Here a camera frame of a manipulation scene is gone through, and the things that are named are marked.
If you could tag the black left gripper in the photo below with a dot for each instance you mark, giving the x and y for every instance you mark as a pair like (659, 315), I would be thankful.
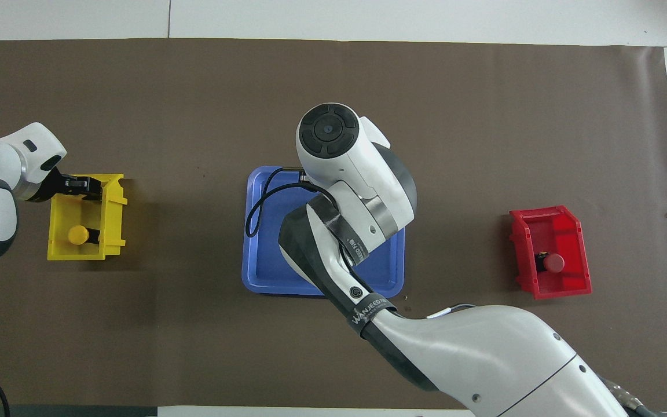
(50, 186)

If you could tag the red push button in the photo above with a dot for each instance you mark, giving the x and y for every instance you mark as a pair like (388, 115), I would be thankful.
(554, 263)

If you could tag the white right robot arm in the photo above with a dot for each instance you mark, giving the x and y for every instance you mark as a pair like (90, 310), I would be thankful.
(484, 347)

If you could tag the blue plastic tray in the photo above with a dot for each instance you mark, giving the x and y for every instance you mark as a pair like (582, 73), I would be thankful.
(261, 266)

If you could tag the yellow plastic bin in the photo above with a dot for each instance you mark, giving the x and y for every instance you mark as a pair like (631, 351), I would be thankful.
(64, 217)

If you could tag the brown paper table mat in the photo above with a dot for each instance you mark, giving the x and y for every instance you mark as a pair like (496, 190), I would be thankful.
(194, 87)

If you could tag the red plastic bin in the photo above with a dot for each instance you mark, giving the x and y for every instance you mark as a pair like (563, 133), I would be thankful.
(574, 278)

